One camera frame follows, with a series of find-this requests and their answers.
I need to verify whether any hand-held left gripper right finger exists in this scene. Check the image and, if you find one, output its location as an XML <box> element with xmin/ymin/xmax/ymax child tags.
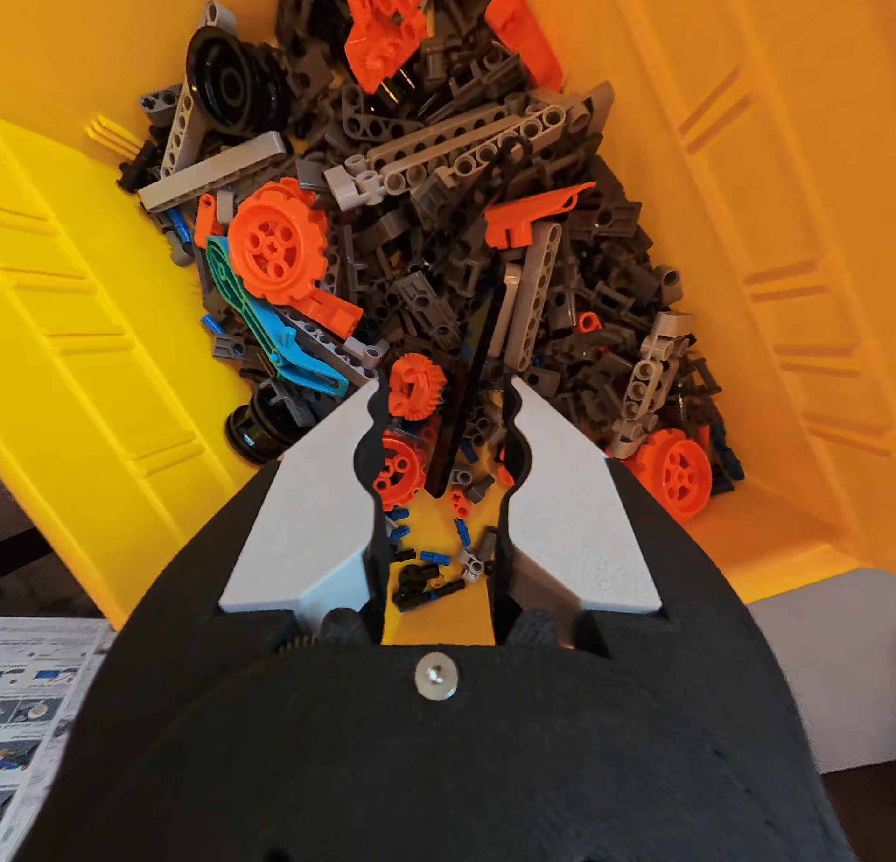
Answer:
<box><xmin>493</xmin><ymin>375</ymin><xmax>663</xmax><ymax>649</ymax></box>

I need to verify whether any black toy wheel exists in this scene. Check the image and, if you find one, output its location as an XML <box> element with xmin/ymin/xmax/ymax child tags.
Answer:
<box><xmin>185</xmin><ymin>28</ymin><xmax>288</xmax><ymax>135</ymax></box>
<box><xmin>224</xmin><ymin>386</ymin><xmax>316</xmax><ymax>465</ymax></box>

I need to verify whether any printed paper sheet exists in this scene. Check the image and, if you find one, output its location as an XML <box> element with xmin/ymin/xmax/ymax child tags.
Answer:
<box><xmin>0</xmin><ymin>617</ymin><xmax>116</xmax><ymax>842</ymax></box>

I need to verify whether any orange angular connector piece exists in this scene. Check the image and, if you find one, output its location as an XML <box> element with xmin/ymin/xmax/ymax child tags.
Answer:
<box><xmin>344</xmin><ymin>0</ymin><xmax>429</xmax><ymax>94</ymax></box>

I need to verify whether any orange curved panel piece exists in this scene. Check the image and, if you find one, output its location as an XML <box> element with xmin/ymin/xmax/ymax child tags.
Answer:
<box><xmin>484</xmin><ymin>0</ymin><xmax>564</xmax><ymax>93</ymax></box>

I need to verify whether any pile of toy building pieces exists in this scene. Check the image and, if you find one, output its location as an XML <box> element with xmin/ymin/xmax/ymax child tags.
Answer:
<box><xmin>115</xmin><ymin>0</ymin><xmax>746</xmax><ymax>611</ymax></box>

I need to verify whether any orange sprocket wheel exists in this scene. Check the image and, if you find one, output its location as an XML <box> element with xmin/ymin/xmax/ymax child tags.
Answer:
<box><xmin>227</xmin><ymin>178</ymin><xmax>330</xmax><ymax>304</ymax></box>
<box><xmin>374</xmin><ymin>434</ymin><xmax>428</xmax><ymax>512</ymax></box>
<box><xmin>623</xmin><ymin>428</ymin><xmax>714</xmax><ymax>523</ymax></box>

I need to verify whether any orange winged panel piece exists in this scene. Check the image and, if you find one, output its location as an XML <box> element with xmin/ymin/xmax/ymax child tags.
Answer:
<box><xmin>483</xmin><ymin>182</ymin><xmax>596</xmax><ymax>250</ymax></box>

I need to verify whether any orange toothed gear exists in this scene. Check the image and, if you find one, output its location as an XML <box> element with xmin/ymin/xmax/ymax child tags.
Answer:
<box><xmin>388</xmin><ymin>353</ymin><xmax>448</xmax><ymax>422</ymax></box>

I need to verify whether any yellow plastic bin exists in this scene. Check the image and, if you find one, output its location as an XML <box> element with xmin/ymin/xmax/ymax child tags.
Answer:
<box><xmin>0</xmin><ymin>0</ymin><xmax>896</xmax><ymax>628</ymax></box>

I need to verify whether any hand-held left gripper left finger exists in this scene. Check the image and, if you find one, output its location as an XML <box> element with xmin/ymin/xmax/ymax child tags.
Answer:
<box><xmin>218</xmin><ymin>379</ymin><xmax>391</xmax><ymax>642</ymax></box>

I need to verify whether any blue brick separator tool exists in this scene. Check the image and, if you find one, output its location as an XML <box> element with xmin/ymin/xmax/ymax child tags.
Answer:
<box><xmin>206</xmin><ymin>235</ymin><xmax>349</xmax><ymax>397</ymax></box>

